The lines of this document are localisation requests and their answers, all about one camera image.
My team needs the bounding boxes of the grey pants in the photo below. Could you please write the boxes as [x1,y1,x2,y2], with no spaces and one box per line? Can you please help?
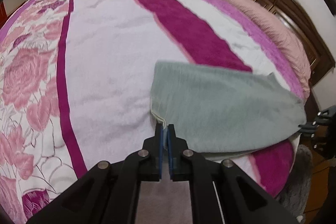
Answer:
[150,61,306,153]

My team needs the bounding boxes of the grey fluffy rug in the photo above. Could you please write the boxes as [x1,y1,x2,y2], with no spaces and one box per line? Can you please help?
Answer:
[276,144,313,223]

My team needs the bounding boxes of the pink pillow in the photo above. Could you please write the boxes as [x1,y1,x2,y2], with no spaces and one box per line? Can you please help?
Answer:
[225,0,311,100]

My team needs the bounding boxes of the dark wooden headboard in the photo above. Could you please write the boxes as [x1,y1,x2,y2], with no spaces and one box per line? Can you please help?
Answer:
[207,0,336,87]

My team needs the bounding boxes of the pink patterned bedspread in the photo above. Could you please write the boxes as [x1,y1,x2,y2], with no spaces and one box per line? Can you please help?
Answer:
[1,0,306,223]

